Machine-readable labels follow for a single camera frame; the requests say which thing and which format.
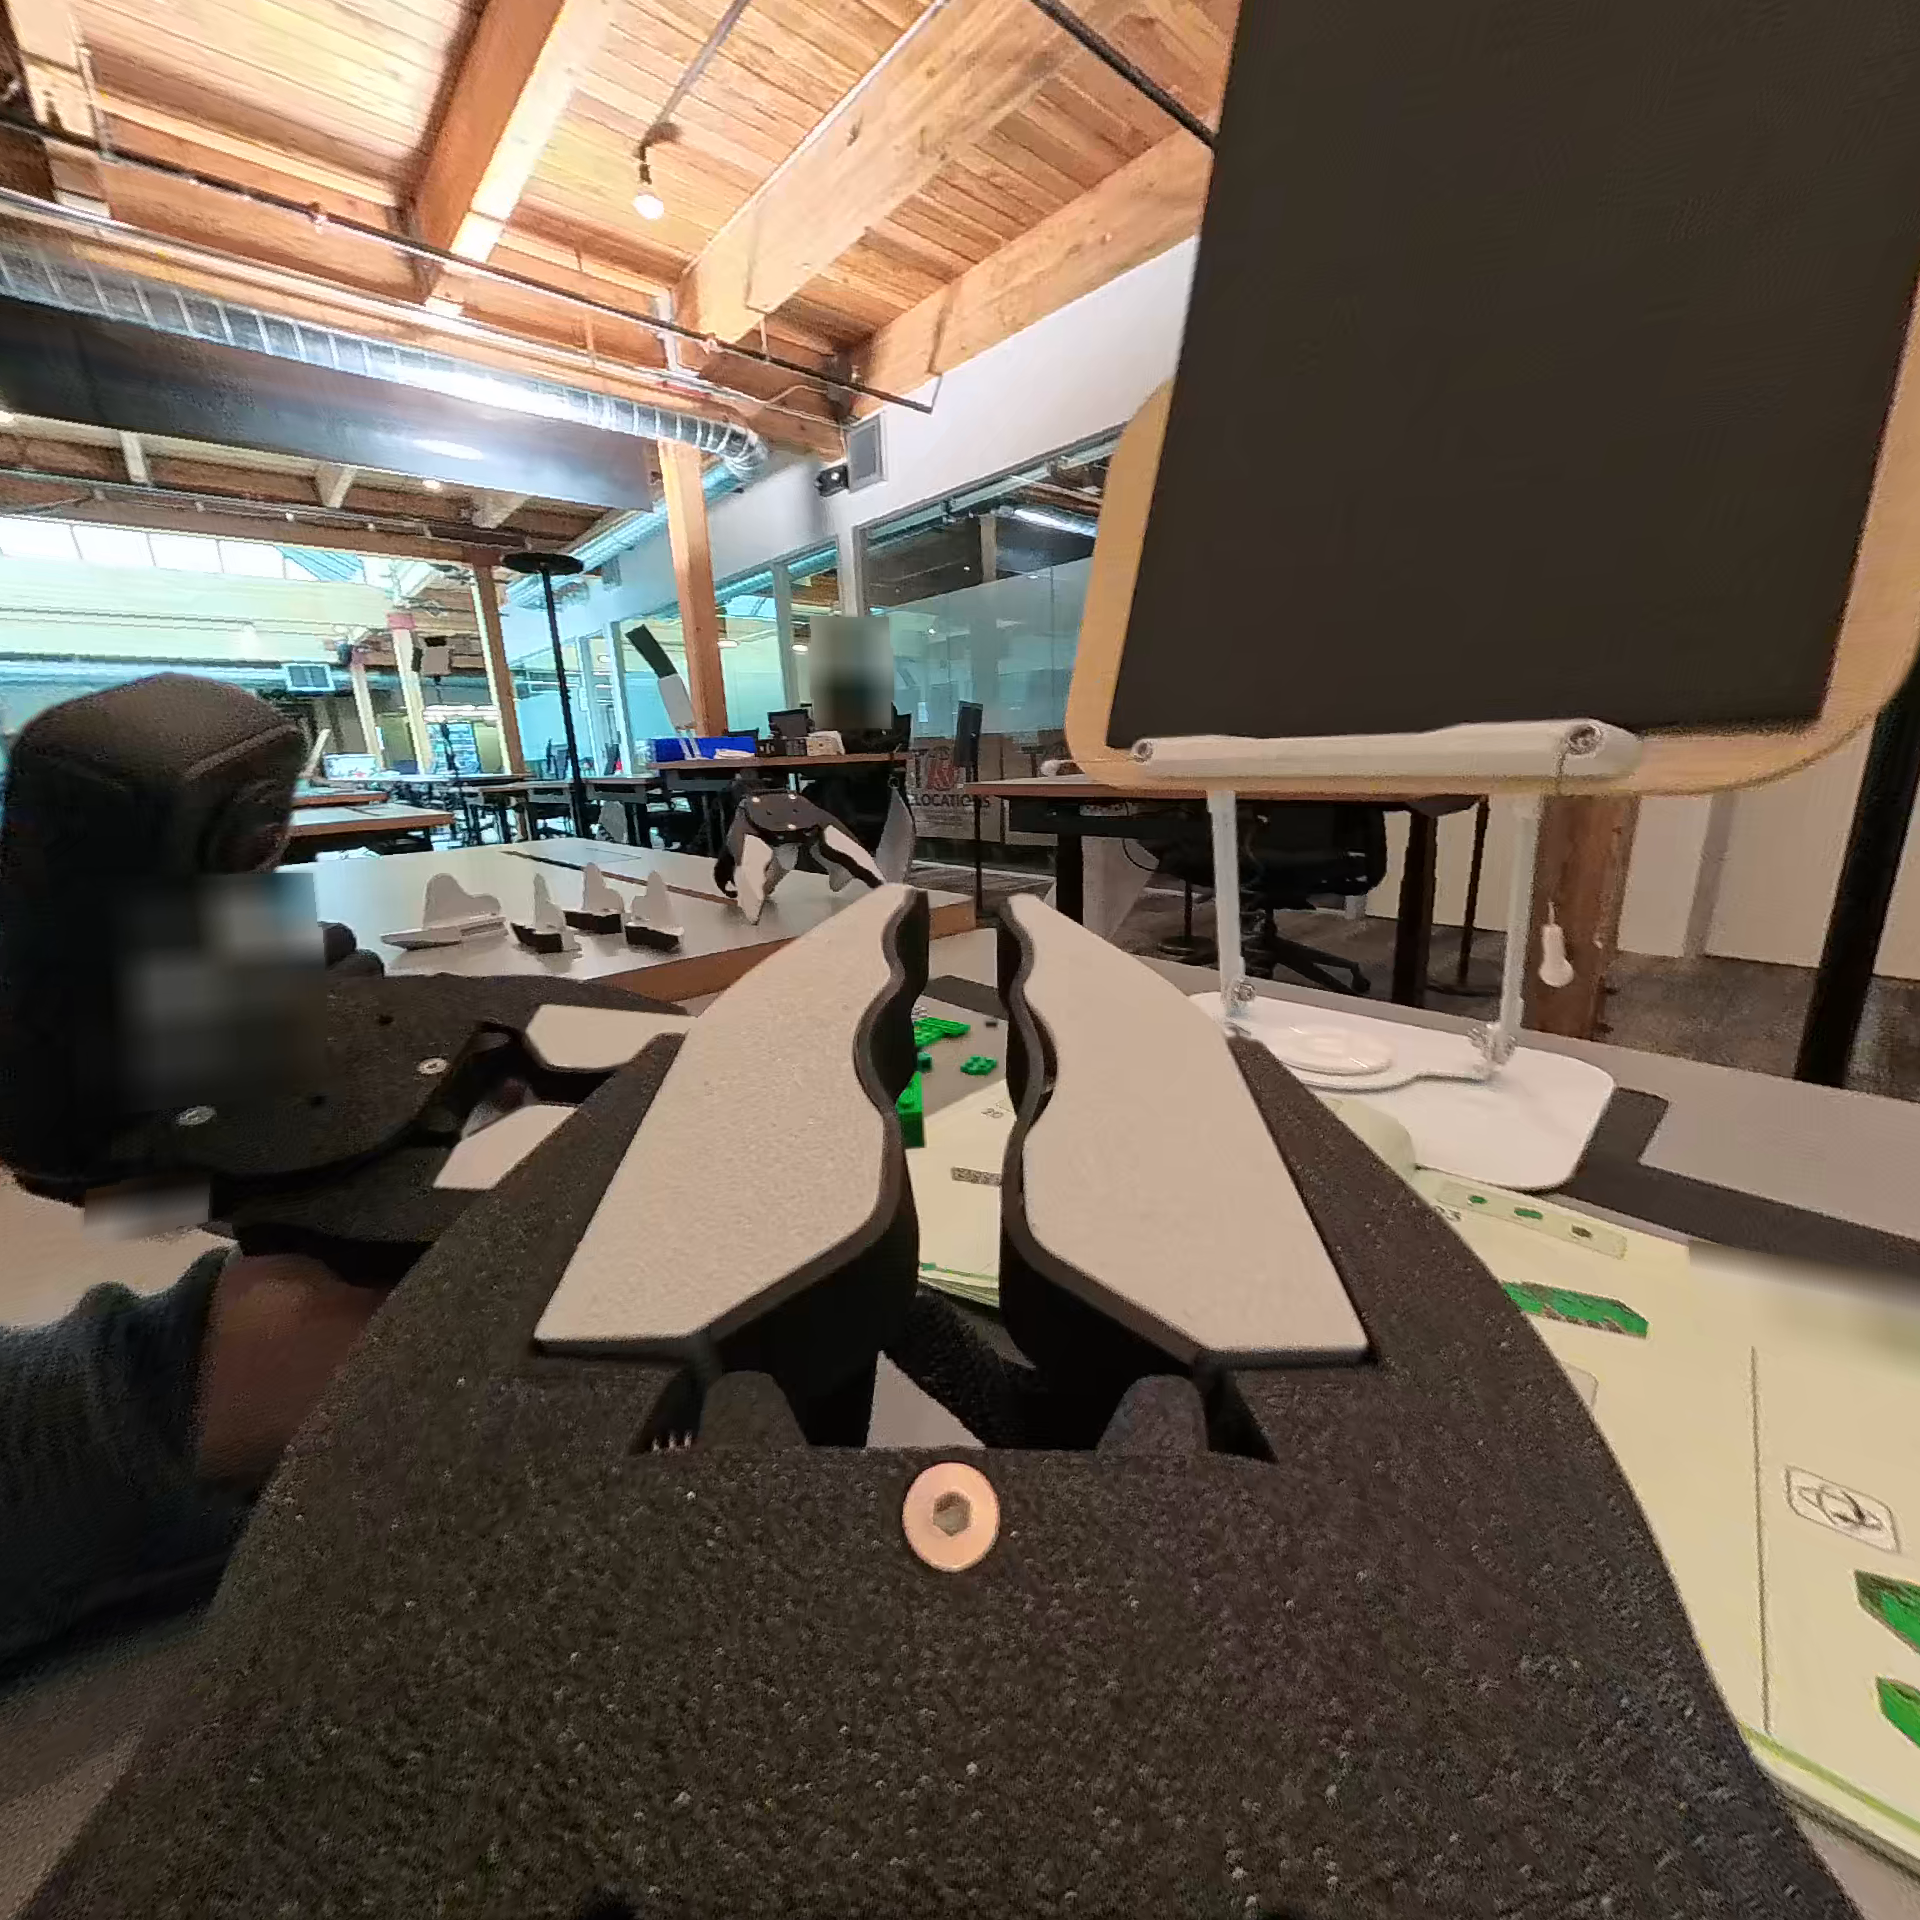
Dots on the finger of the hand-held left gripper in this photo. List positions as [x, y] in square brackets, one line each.
[607, 1040]
[505, 1149]

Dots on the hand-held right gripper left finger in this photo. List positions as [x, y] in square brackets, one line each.
[721, 1154]

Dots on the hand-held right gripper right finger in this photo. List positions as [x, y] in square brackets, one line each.
[1163, 1170]

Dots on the person's left forearm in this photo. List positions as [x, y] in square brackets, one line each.
[89, 1472]

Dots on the grey desk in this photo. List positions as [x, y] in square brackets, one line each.
[1783, 1111]

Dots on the person's left hand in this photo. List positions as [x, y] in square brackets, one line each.
[278, 1350]

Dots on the spare grey gripper finger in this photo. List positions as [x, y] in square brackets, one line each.
[654, 919]
[450, 915]
[543, 923]
[599, 904]

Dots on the green toy brick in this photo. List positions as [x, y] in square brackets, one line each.
[913, 1119]

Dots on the spare hand-held gripper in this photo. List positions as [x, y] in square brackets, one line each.
[780, 841]

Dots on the white table with wooden edge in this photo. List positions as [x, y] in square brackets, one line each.
[376, 899]

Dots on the blue bin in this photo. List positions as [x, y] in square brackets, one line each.
[705, 746]

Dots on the black office chair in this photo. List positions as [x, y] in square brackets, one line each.
[1292, 865]

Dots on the white panel stand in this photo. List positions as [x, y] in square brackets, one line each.
[1500, 1119]

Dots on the wooden table with black legs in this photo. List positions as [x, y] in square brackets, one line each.
[1048, 793]

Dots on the white hanging plug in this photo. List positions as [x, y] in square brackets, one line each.
[1557, 962]

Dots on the toy brick instruction booklet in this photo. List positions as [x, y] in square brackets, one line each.
[1651, 1424]

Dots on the black pole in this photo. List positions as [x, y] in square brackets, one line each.
[1860, 899]

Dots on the ceiling spotlight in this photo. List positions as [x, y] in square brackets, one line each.
[647, 193]

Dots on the silver air duct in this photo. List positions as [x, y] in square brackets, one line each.
[302, 339]

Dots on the grey wall speaker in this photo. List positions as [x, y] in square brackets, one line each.
[866, 451]

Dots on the black panel with wooden frame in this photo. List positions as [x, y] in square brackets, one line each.
[1500, 378]

